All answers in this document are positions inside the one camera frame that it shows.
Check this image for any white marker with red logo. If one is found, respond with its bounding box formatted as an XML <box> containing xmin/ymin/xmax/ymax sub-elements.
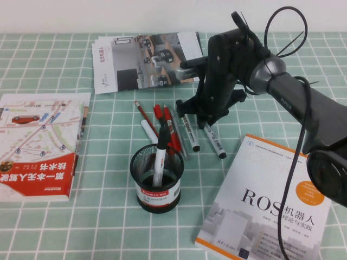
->
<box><xmin>151</xmin><ymin>126</ymin><xmax>171</xmax><ymax>188</ymax></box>

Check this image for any red pencil with eraser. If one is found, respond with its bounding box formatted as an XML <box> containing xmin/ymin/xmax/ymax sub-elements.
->
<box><xmin>133</xmin><ymin>100</ymin><xmax>161</xmax><ymax>139</ymax></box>

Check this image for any green checked tablecloth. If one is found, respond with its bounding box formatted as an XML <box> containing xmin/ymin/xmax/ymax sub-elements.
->
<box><xmin>0</xmin><ymin>32</ymin><xmax>347</xmax><ymax>260</ymax></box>

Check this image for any red white map book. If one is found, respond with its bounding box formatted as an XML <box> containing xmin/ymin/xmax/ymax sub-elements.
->
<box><xmin>0</xmin><ymin>92</ymin><xmax>92</xmax><ymax>203</ymax></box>

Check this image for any grey pen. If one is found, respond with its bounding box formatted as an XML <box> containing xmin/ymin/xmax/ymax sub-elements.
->
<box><xmin>170</xmin><ymin>108</ymin><xmax>190</xmax><ymax>158</ymax></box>

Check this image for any glossy robot photo brochure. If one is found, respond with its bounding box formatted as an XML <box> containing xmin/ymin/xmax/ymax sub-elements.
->
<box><xmin>93</xmin><ymin>31</ymin><xmax>204</xmax><ymax>59</ymax></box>
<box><xmin>91</xmin><ymin>31</ymin><xmax>210</xmax><ymax>95</ymax></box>

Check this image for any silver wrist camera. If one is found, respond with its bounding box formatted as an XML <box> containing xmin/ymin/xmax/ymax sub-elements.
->
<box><xmin>175</xmin><ymin>67</ymin><xmax>203</xmax><ymax>81</ymax></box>

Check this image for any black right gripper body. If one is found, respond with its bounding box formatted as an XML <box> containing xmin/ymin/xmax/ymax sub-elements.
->
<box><xmin>175</xmin><ymin>29</ymin><xmax>266</xmax><ymax>111</ymax></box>

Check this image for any black cap whiteboard marker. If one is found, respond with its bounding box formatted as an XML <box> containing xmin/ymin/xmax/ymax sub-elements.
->
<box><xmin>182</xmin><ymin>113</ymin><xmax>201</xmax><ymax>152</ymax></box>
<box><xmin>203</xmin><ymin>122</ymin><xmax>227</xmax><ymax>160</ymax></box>

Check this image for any black mesh pen holder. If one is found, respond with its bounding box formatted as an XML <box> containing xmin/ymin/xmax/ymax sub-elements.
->
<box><xmin>129</xmin><ymin>143</ymin><xmax>185</xmax><ymax>215</ymax></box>

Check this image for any red pen with label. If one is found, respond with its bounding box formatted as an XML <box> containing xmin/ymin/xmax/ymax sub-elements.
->
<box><xmin>162</xmin><ymin>102</ymin><xmax>183</xmax><ymax>157</ymax></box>

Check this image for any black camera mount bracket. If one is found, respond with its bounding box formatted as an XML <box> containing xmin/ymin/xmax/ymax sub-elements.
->
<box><xmin>179</xmin><ymin>56</ymin><xmax>210</xmax><ymax>69</ymax></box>

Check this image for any white orange ROS book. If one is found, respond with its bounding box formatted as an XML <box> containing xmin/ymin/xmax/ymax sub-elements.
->
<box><xmin>194</xmin><ymin>133</ymin><xmax>339</xmax><ymax>260</ymax></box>

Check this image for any white pen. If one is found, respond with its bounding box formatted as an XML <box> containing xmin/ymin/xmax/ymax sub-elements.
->
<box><xmin>140</xmin><ymin>120</ymin><xmax>159</xmax><ymax>144</ymax></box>

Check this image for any black camera cable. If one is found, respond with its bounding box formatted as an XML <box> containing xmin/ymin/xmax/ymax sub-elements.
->
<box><xmin>230</xmin><ymin>6</ymin><xmax>312</xmax><ymax>260</ymax></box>

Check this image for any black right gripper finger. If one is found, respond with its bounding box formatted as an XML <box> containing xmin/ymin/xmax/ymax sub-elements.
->
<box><xmin>210</xmin><ymin>106</ymin><xmax>232</xmax><ymax>128</ymax></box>
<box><xmin>197</xmin><ymin>108</ymin><xmax>211</xmax><ymax>130</ymax></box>

